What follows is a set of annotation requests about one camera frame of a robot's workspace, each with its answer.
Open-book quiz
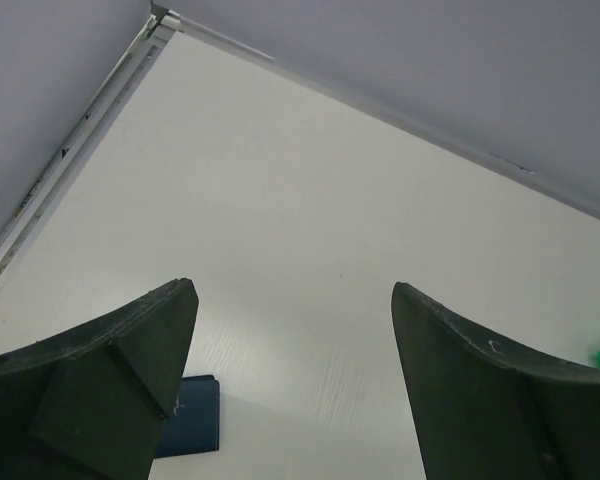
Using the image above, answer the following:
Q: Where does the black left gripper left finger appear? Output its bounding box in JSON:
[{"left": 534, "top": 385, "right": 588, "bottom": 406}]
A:
[{"left": 0, "top": 278, "right": 199, "bottom": 479}]

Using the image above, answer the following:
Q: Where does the blue leather card holder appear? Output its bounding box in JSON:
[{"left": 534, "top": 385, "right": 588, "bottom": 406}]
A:
[{"left": 154, "top": 375, "right": 220, "bottom": 459}]

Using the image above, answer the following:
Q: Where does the aluminium table edge rail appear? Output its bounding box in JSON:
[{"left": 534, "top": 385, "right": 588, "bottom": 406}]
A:
[{"left": 0, "top": 2, "right": 184, "bottom": 304}]

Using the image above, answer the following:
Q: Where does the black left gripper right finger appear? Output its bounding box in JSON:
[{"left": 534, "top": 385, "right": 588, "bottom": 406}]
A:
[{"left": 391, "top": 283, "right": 600, "bottom": 480}]

